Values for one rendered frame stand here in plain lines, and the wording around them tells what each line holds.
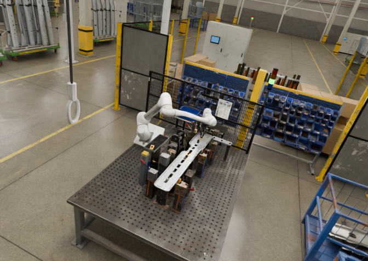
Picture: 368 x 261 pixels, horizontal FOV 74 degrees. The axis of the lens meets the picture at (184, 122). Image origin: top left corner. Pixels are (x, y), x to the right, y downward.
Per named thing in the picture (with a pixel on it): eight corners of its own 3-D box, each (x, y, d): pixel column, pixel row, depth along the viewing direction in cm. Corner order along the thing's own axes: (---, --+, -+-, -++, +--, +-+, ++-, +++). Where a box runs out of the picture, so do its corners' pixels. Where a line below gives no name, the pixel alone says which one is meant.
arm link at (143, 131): (140, 141, 350) (134, 136, 330) (139, 130, 358) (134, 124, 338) (151, 139, 349) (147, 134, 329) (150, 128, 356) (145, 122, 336)
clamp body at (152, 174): (151, 200, 268) (155, 175, 251) (143, 196, 271) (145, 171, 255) (156, 195, 276) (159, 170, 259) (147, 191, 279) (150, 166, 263)
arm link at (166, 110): (176, 114, 299) (174, 105, 304) (162, 113, 291) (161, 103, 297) (172, 119, 309) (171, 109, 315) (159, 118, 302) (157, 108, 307)
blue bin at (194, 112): (195, 122, 378) (197, 114, 372) (178, 115, 387) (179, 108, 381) (199, 118, 392) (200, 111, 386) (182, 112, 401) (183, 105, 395)
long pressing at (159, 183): (170, 193, 242) (171, 192, 241) (151, 184, 248) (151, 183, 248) (213, 136, 357) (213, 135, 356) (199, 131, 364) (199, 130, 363)
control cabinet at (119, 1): (86, 28, 1457) (85, -19, 1344) (92, 27, 1502) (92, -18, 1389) (120, 37, 1393) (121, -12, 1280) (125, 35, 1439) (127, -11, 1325)
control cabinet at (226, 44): (197, 73, 990) (210, 7, 877) (201, 71, 1036) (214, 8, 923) (236, 84, 949) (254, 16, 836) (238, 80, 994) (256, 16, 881)
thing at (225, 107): (228, 120, 375) (233, 102, 361) (214, 115, 382) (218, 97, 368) (228, 120, 377) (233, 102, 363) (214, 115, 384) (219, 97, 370)
